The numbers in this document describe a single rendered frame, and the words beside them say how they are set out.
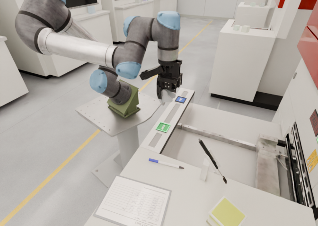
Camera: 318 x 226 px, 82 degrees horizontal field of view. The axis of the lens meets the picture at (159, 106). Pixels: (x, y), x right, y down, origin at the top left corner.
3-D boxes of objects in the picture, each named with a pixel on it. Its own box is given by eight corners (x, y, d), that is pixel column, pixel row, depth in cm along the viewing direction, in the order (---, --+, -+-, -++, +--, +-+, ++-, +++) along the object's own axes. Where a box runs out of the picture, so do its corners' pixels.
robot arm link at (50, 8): (106, 77, 114) (9, 14, 65) (113, 56, 116) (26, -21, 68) (121, 79, 108) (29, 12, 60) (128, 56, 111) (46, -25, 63)
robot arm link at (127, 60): (-5, 39, 61) (133, 72, 55) (8, 11, 63) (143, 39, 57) (22, 55, 73) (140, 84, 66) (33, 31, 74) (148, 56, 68)
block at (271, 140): (275, 141, 92) (278, 137, 90) (276, 146, 89) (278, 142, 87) (258, 136, 94) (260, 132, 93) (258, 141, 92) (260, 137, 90)
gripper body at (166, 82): (175, 94, 70) (177, 65, 63) (154, 90, 73) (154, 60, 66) (181, 85, 76) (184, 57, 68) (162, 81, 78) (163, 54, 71)
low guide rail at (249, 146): (278, 155, 92) (281, 151, 90) (279, 158, 91) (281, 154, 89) (183, 127, 109) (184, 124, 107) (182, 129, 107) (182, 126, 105)
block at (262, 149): (276, 153, 86) (278, 149, 84) (277, 158, 83) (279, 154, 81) (258, 147, 88) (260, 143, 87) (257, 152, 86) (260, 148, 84)
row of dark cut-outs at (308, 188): (294, 125, 91) (295, 121, 90) (311, 209, 59) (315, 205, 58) (292, 125, 92) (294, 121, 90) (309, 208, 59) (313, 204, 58)
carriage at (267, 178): (273, 144, 94) (275, 140, 92) (278, 213, 67) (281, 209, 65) (256, 139, 97) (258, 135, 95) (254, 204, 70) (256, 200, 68)
